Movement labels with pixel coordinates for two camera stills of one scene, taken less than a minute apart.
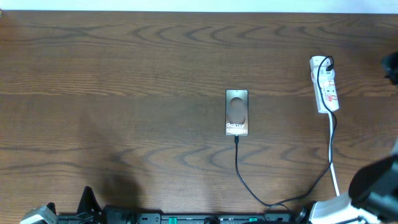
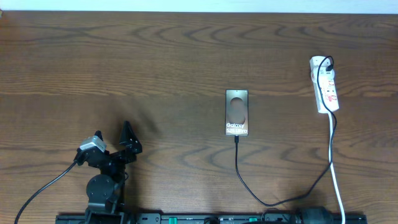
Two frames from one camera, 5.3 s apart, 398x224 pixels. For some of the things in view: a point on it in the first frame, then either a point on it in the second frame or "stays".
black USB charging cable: [236, 138] stays
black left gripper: [81, 217] to [130, 152]
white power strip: [327, 83] stays
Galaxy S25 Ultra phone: [237, 112] stays
